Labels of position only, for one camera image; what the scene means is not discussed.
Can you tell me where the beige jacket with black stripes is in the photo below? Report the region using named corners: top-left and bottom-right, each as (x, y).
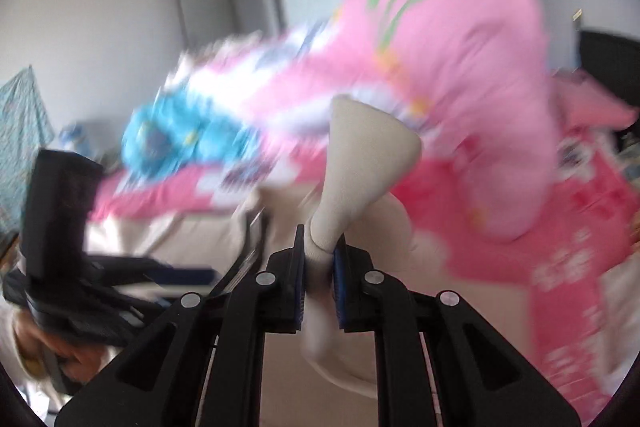
top-left (302, 96), bottom-right (422, 399)

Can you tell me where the person left hand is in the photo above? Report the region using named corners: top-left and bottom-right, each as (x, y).
top-left (14, 311), bottom-right (116, 388)

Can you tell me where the blue patterned quilt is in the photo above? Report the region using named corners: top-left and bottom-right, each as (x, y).
top-left (120, 91), bottom-right (262, 181)

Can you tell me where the teal patterned curtain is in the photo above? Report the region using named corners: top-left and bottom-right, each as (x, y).
top-left (0, 66), bottom-right (54, 234)

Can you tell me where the pink floral bed sheet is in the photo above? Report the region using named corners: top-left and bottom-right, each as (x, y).
top-left (86, 130), bottom-right (639, 421)

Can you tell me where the pink floral quilt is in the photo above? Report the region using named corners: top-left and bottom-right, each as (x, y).
top-left (167, 0), bottom-right (559, 239)

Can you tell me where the pink pillow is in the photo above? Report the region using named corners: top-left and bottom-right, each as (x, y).
top-left (552, 69), bottom-right (639, 131)

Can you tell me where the black headboard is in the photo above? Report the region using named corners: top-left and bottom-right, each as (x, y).
top-left (578, 30), bottom-right (640, 106)

